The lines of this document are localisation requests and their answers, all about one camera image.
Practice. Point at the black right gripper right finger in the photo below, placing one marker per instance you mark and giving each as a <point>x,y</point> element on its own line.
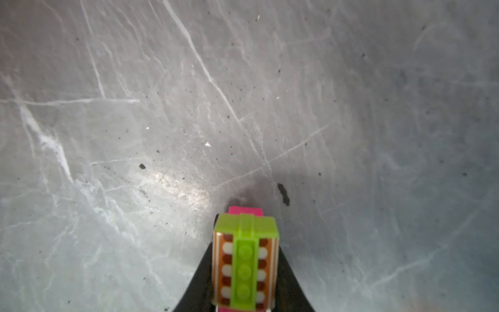
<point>289,296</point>

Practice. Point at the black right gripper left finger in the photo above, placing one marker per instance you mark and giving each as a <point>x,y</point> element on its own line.
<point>198,295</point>

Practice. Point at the pink green toy car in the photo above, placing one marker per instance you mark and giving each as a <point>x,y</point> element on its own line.
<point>244,260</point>

